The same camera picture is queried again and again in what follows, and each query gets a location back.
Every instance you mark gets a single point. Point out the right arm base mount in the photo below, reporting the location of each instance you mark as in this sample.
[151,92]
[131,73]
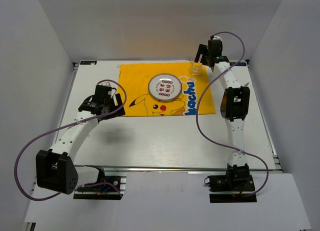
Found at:
[222,192]

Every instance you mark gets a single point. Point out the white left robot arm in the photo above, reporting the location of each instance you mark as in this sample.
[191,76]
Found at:
[55,169]

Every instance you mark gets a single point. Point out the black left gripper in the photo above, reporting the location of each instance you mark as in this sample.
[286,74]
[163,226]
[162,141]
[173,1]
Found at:
[120,112]

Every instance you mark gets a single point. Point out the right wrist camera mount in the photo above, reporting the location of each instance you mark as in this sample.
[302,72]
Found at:
[215,37]

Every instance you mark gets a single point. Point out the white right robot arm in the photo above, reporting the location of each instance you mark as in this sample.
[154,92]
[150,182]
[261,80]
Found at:
[234,107]

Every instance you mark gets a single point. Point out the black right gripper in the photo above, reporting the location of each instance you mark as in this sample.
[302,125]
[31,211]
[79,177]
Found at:
[203,49]

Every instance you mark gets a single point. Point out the yellow printed cloth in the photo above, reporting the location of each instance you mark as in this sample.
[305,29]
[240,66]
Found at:
[194,99]

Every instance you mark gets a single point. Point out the white plate with red print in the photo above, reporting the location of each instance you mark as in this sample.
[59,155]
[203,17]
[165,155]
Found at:
[164,87]

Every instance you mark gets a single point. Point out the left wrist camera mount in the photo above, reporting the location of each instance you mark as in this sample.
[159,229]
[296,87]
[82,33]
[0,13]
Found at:
[102,94]

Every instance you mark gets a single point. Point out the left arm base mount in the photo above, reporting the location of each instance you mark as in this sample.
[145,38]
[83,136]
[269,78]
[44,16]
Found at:
[105,187]

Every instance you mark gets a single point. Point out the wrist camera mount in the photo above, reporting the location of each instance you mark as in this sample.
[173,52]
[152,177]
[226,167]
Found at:
[215,37]
[102,94]

